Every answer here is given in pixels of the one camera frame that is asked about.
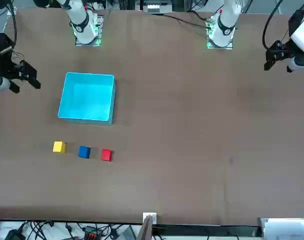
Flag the white flat box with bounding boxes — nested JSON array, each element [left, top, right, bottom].
[[258, 217, 304, 240]]

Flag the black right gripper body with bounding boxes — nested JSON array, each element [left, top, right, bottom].
[[1, 61, 23, 81]]

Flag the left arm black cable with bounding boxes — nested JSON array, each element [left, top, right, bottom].
[[261, 0, 286, 51]]

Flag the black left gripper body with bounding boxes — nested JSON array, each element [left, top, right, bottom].
[[266, 39, 293, 62]]

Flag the black table cable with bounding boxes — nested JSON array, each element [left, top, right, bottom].
[[151, 10, 213, 35]]

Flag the power strip with red switches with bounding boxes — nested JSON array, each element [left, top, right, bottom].
[[83, 225, 98, 240]]

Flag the aluminium frame post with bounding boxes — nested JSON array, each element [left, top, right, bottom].
[[136, 214, 154, 240]]

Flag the blue cube block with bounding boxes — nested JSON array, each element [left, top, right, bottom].
[[78, 146, 92, 159]]

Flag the yellow cube block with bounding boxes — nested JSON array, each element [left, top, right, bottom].
[[52, 141, 68, 154]]

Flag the black power adapter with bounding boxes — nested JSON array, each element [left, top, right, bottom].
[[4, 228, 27, 240]]

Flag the red cube block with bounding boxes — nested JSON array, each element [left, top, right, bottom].
[[101, 148, 114, 162]]

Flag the cyan open box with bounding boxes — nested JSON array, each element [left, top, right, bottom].
[[57, 71, 117, 126]]

